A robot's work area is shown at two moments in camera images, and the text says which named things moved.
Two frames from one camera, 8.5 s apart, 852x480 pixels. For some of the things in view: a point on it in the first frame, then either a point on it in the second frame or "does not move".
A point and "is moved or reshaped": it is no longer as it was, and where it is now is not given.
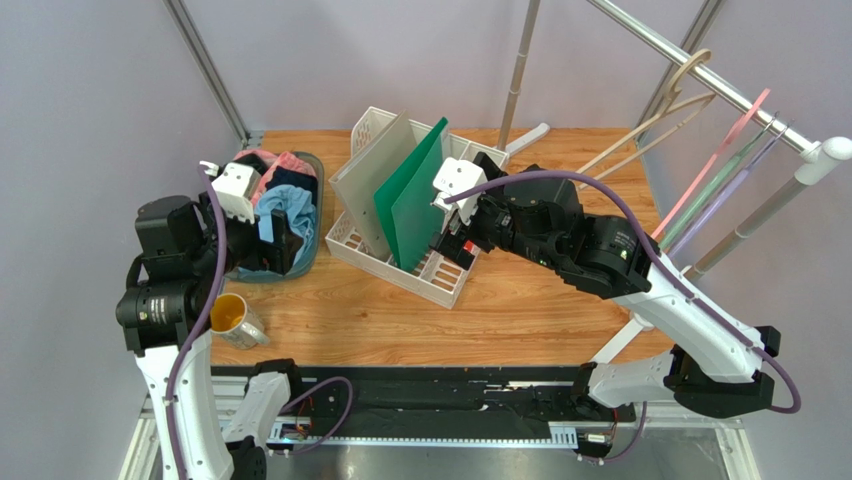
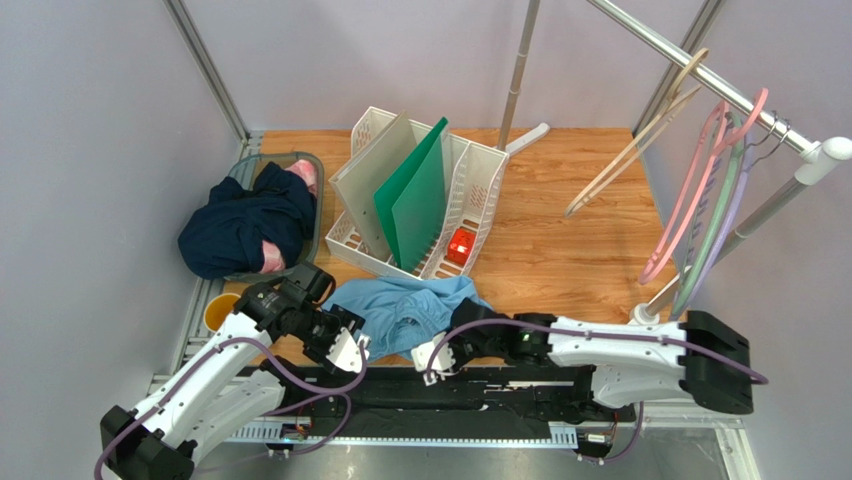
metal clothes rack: [818, 153] does not move
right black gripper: [456, 235] to [456, 343]
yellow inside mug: [227, 312] does not move
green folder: [405, 199] does not move
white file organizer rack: [434, 276] does not move
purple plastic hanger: [761, 158] to [722, 231]
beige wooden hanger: [672, 94] is moved or reshaped
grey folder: [358, 180] does not move
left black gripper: [272, 255] to [341, 318]
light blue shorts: [299, 207] to [400, 312]
